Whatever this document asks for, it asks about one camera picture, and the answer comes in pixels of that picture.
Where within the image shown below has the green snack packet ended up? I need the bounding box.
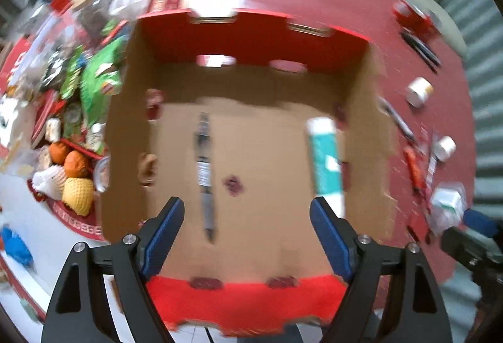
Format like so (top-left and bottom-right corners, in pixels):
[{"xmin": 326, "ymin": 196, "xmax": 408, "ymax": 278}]
[{"xmin": 59, "ymin": 46, "xmax": 86, "ymax": 100}]

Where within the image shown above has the fruit in white foam net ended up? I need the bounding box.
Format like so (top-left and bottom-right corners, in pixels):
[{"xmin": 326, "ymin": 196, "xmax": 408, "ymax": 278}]
[{"xmin": 32, "ymin": 166, "xmax": 66, "ymax": 199}]

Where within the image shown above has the clear pump bottle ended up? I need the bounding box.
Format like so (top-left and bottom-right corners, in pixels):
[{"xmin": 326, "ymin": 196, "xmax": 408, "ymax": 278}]
[{"xmin": 86, "ymin": 123, "xmax": 106, "ymax": 152}]

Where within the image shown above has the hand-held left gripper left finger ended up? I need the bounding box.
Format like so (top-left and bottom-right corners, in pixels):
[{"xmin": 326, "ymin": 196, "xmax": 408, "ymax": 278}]
[{"xmin": 41, "ymin": 197, "xmax": 185, "ymax": 343}]

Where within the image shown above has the clear plastic container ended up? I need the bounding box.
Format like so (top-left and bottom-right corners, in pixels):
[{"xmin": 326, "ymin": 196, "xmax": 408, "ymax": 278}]
[{"xmin": 426, "ymin": 182, "xmax": 468, "ymax": 238}]

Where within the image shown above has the red cardboard box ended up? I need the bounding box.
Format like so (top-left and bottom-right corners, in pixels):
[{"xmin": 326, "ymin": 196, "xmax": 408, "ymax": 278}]
[{"xmin": 96, "ymin": 9, "xmax": 399, "ymax": 336}]

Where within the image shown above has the white teal tube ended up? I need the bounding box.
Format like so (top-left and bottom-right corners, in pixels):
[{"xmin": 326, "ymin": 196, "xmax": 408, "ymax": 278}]
[{"xmin": 307, "ymin": 117, "xmax": 347, "ymax": 219}]

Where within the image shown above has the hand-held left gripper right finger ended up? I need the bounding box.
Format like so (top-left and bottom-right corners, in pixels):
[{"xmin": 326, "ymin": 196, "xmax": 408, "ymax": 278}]
[{"xmin": 310, "ymin": 197, "xmax": 452, "ymax": 343}]

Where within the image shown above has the teal ribbed mat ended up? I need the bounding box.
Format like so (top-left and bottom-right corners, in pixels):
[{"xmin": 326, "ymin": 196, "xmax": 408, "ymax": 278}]
[{"xmin": 440, "ymin": 0, "xmax": 503, "ymax": 328}]

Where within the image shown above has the green white medicine box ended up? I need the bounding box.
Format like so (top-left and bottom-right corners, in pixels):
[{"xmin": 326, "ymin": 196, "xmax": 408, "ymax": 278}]
[{"xmin": 432, "ymin": 189, "xmax": 463, "ymax": 219}]

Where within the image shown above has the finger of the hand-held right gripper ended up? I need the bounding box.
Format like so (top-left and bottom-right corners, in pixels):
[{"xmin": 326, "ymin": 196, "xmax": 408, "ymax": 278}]
[
  {"xmin": 440, "ymin": 227, "xmax": 490, "ymax": 264},
  {"xmin": 462, "ymin": 208, "xmax": 499, "ymax": 238}
]

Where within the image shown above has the blue plastic bag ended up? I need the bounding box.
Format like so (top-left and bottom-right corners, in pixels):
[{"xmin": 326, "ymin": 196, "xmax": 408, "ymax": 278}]
[{"xmin": 0, "ymin": 227, "xmax": 34, "ymax": 267}]

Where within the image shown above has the green chips bag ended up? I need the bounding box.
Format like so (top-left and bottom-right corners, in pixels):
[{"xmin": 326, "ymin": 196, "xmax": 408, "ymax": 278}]
[{"xmin": 80, "ymin": 39, "xmax": 127, "ymax": 128}]

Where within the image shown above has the fruit in yellow foam net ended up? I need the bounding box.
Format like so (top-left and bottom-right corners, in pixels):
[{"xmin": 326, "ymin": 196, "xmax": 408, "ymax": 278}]
[{"xmin": 62, "ymin": 178, "xmax": 95, "ymax": 216}]

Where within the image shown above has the black silver pen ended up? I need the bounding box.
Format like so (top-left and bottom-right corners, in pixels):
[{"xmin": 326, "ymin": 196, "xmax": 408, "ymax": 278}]
[{"xmin": 379, "ymin": 96, "xmax": 418, "ymax": 145}]

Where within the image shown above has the glass jar with wooden lid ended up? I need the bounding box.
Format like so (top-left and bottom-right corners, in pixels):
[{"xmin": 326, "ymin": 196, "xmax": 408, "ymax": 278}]
[{"xmin": 73, "ymin": 0, "xmax": 115, "ymax": 38}]

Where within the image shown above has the metal bowl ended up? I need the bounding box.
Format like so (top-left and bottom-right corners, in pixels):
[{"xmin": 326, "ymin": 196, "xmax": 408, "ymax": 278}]
[{"xmin": 93, "ymin": 156, "xmax": 112, "ymax": 193}]

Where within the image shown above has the white wrapped candy cube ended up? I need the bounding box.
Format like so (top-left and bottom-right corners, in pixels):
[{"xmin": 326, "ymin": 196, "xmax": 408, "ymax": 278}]
[{"xmin": 45, "ymin": 119, "xmax": 62, "ymax": 142}]

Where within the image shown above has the clear gel pen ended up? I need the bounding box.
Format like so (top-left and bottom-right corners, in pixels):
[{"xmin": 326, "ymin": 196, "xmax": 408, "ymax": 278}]
[{"xmin": 194, "ymin": 112, "xmax": 218, "ymax": 243}]

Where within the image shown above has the orange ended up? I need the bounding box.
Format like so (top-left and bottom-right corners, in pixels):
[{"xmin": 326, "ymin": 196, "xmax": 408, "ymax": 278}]
[
  {"xmin": 64, "ymin": 150, "xmax": 91, "ymax": 179},
  {"xmin": 49, "ymin": 142, "xmax": 70, "ymax": 165}
]

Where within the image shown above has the large white pill bottle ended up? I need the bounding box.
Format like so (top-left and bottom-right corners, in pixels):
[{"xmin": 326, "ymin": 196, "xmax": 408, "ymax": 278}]
[{"xmin": 430, "ymin": 136, "xmax": 457, "ymax": 163}]

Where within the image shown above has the small white pill bottle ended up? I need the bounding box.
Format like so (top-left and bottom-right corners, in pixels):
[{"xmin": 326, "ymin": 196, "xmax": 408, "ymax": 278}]
[{"xmin": 406, "ymin": 77, "xmax": 434, "ymax": 108}]

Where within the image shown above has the red gel pen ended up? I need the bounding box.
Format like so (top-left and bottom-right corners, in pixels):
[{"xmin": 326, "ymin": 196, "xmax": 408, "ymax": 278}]
[{"xmin": 405, "ymin": 147, "xmax": 427, "ymax": 195}]

